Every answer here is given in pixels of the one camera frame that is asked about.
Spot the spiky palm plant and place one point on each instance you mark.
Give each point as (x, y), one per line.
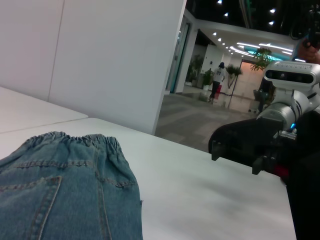
(233, 71)

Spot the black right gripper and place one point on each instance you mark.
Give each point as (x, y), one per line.
(247, 140)

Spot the operator hand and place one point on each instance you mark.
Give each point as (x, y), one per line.
(311, 53)

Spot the walking person in white shirt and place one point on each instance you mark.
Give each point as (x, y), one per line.
(218, 77)

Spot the blue denim shorts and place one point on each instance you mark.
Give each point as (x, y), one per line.
(65, 190)

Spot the black robot torso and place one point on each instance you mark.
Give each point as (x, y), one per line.
(307, 187)

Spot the black handheld controller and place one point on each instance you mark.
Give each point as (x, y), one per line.
(312, 27)

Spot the tall leafy potted plant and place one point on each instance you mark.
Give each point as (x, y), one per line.
(196, 67)

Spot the plant in white pot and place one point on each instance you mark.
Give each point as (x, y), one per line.
(207, 78)

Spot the red bag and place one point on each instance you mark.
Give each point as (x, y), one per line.
(219, 89)

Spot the glass door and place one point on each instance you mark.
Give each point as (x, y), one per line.
(178, 57)

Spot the green indoor tree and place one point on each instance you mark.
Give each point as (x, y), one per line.
(262, 58)

